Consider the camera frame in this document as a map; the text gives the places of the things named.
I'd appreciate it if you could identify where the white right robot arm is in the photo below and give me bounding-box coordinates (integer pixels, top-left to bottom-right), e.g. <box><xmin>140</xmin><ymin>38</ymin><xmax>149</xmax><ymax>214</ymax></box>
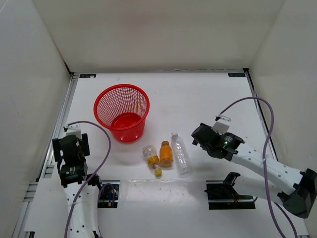
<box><xmin>191</xmin><ymin>123</ymin><xmax>317</xmax><ymax>219</ymax></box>

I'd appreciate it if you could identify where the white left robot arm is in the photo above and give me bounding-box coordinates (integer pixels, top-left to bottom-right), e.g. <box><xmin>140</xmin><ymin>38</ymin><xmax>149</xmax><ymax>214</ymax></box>
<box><xmin>53</xmin><ymin>134</ymin><xmax>104</xmax><ymax>238</ymax></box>

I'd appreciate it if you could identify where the red mesh plastic bin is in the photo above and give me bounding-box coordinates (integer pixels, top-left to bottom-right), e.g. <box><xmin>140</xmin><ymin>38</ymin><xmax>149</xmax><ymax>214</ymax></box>
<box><xmin>93</xmin><ymin>84</ymin><xmax>150</xmax><ymax>143</ymax></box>

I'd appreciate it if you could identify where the clear empty plastic bottle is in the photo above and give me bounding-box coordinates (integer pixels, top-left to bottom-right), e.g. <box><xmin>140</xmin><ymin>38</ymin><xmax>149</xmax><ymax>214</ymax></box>
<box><xmin>171</xmin><ymin>132</ymin><xmax>192</xmax><ymax>175</ymax></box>

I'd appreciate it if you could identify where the orange juice plastic bottle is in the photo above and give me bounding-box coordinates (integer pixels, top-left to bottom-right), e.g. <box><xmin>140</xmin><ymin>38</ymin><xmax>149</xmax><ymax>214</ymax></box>
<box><xmin>159</xmin><ymin>141</ymin><xmax>173</xmax><ymax>167</ymax></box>

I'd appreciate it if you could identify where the small yellow-capped clear bottle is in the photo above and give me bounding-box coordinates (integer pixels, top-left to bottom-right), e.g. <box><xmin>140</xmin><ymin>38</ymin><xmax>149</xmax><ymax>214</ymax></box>
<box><xmin>142</xmin><ymin>145</ymin><xmax>162</xmax><ymax>178</ymax></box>

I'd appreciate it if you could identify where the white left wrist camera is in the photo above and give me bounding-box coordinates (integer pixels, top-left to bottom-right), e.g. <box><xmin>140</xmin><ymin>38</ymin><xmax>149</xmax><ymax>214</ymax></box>
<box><xmin>63</xmin><ymin>123</ymin><xmax>81</xmax><ymax>139</ymax></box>

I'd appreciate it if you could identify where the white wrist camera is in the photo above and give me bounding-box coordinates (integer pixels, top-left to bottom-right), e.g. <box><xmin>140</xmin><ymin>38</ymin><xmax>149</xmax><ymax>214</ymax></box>
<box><xmin>212</xmin><ymin>116</ymin><xmax>231</xmax><ymax>135</ymax></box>
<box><xmin>63</xmin><ymin>123</ymin><xmax>81</xmax><ymax>139</ymax></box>

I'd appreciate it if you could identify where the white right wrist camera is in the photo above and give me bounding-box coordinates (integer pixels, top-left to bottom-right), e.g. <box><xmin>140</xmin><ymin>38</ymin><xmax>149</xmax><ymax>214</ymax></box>
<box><xmin>212</xmin><ymin>116</ymin><xmax>231</xmax><ymax>135</ymax></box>

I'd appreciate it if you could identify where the aluminium left table rail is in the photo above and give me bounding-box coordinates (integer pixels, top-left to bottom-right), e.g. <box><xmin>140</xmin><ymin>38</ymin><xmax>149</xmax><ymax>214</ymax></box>
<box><xmin>12</xmin><ymin>73</ymin><xmax>80</xmax><ymax>238</ymax></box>

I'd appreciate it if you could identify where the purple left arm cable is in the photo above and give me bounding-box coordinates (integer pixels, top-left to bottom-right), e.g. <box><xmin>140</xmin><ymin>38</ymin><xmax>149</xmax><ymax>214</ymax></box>
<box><xmin>64</xmin><ymin>120</ymin><xmax>112</xmax><ymax>238</ymax></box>

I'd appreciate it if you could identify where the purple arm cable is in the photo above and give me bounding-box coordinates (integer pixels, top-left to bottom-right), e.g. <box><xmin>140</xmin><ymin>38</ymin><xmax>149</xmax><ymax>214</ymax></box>
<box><xmin>218</xmin><ymin>97</ymin><xmax>298</xmax><ymax>238</ymax></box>
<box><xmin>64</xmin><ymin>120</ymin><xmax>112</xmax><ymax>238</ymax></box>

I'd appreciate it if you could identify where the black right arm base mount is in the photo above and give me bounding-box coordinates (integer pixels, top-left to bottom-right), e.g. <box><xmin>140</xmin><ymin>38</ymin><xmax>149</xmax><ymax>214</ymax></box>
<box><xmin>205</xmin><ymin>172</ymin><xmax>256</xmax><ymax>210</ymax></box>

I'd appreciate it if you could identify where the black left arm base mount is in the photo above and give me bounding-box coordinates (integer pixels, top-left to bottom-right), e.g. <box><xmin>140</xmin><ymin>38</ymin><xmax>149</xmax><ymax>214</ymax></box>
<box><xmin>97</xmin><ymin>181</ymin><xmax>120</xmax><ymax>208</ymax></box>

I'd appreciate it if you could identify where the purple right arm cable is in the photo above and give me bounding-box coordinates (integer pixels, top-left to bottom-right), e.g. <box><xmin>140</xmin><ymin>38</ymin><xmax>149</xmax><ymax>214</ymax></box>
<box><xmin>218</xmin><ymin>97</ymin><xmax>298</xmax><ymax>238</ymax></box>

